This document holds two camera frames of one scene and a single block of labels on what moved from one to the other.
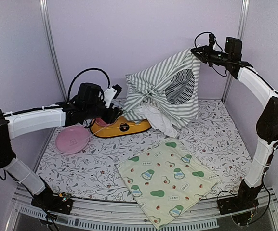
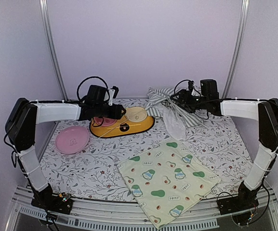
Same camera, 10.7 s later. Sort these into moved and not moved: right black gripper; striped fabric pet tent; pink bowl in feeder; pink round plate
Moved: right black gripper; striped fabric pet tent
Not moved: pink round plate; pink bowl in feeder
